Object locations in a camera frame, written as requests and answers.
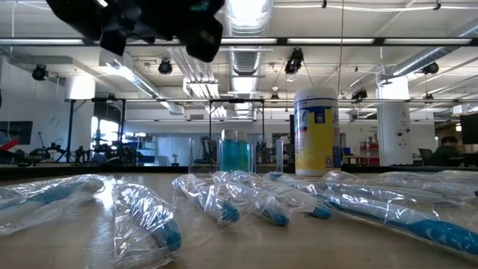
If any clear acrylic organizer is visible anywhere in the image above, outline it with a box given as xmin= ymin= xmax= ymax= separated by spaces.
xmin=187 ymin=137 xmax=285 ymax=176

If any person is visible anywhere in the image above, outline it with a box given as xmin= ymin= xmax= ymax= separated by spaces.
xmin=429 ymin=135 xmax=463 ymax=167

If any small red object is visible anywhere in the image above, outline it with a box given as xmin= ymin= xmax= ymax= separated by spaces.
xmin=0 ymin=137 xmax=19 ymax=152

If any orange white toothbrush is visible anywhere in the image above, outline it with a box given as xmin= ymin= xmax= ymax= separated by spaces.
xmin=379 ymin=170 xmax=478 ymax=188

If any teal mouthwash bottle white cap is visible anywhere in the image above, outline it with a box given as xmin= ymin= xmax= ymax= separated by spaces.
xmin=219 ymin=129 xmax=240 ymax=173
xmin=237 ymin=130 xmax=251 ymax=173

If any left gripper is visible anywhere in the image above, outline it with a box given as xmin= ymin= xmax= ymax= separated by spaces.
xmin=128 ymin=0 xmax=226 ymax=64

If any white rectangular ceiling duct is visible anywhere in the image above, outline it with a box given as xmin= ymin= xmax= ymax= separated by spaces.
xmin=99 ymin=48 xmax=184 ymax=115

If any yellow white wipes canister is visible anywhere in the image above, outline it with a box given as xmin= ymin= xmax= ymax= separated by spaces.
xmin=294 ymin=87 xmax=342 ymax=177

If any red shelf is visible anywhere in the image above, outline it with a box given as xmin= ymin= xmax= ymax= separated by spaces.
xmin=359 ymin=140 xmax=380 ymax=166

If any silver round ventilation duct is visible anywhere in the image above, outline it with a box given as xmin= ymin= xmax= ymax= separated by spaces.
xmin=222 ymin=0 xmax=274 ymax=117
xmin=388 ymin=18 xmax=478 ymax=78

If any black table edge rail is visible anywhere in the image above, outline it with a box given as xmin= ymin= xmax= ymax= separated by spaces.
xmin=0 ymin=163 xmax=478 ymax=181

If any white round pillar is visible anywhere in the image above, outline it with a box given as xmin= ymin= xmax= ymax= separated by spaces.
xmin=376 ymin=76 xmax=412 ymax=167

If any white cylindrical duct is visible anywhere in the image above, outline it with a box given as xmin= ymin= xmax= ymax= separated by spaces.
xmin=63 ymin=76 xmax=96 ymax=101

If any dark wall panel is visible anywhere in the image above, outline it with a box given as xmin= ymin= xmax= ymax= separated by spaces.
xmin=0 ymin=120 xmax=34 ymax=146

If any purple white toothbrush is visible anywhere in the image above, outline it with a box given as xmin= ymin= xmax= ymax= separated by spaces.
xmin=328 ymin=182 xmax=464 ymax=208
xmin=321 ymin=170 xmax=477 ymax=199

